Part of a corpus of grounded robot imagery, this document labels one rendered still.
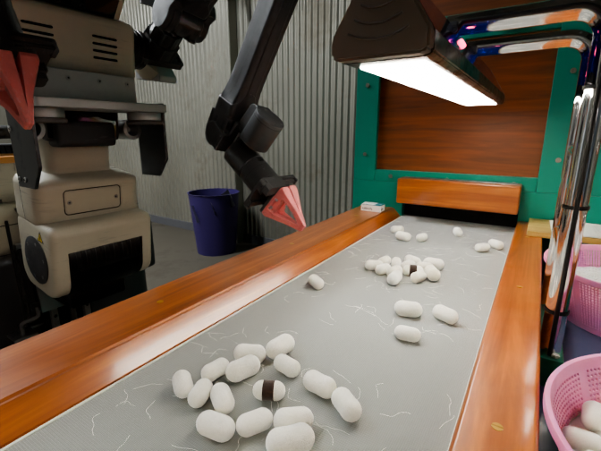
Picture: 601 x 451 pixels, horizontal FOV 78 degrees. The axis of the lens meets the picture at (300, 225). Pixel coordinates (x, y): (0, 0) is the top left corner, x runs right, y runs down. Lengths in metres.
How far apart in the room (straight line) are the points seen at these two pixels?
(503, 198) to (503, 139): 0.16
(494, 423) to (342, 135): 2.51
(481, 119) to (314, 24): 2.05
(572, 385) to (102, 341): 0.47
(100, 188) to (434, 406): 0.78
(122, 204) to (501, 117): 0.95
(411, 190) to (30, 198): 0.89
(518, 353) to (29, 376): 0.47
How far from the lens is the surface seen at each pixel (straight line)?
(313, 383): 0.38
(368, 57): 0.33
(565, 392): 0.45
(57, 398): 0.43
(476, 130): 1.10
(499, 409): 0.37
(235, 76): 0.74
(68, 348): 0.47
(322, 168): 2.85
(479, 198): 1.03
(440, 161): 1.11
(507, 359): 0.44
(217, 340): 0.48
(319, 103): 2.86
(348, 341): 0.47
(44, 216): 0.90
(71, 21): 0.93
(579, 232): 0.53
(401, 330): 0.47
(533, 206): 1.09
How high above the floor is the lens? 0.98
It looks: 14 degrees down
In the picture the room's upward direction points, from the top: straight up
